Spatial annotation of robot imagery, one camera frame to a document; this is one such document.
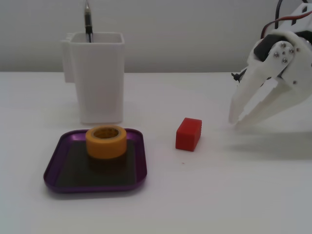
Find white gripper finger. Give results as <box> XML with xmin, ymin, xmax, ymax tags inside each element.
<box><xmin>234</xmin><ymin>80</ymin><xmax>303</xmax><ymax>127</ymax></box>
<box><xmin>228</xmin><ymin>41</ymin><xmax>297</xmax><ymax>125</ymax></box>

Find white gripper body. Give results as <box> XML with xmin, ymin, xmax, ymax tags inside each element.
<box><xmin>247</xmin><ymin>30</ymin><xmax>312</xmax><ymax>98</ymax></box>

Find red cube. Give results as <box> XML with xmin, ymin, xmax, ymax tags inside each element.
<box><xmin>175</xmin><ymin>117</ymin><xmax>203</xmax><ymax>152</ymax></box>

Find white plastic container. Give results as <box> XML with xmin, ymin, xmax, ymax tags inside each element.
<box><xmin>60</xmin><ymin>32</ymin><xmax>126</xmax><ymax>124</ymax></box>

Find orange tape roll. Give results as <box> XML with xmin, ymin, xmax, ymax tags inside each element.
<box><xmin>85</xmin><ymin>125</ymin><xmax>128</xmax><ymax>160</ymax></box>

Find black pen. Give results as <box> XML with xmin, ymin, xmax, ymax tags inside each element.
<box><xmin>84</xmin><ymin>0</ymin><xmax>94</xmax><ymax>43</ymax></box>

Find purple metal tray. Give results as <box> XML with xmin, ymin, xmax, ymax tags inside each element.
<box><xmin>43</xmin><ymin>128</ymin><xmax>148</xmax><ymax>195</ymax></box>

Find red black servo wires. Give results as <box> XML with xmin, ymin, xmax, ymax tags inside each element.
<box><xmin>260</xmin><ymin>0</ymin><xmax>312</xmax><ymax>39</ymax></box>

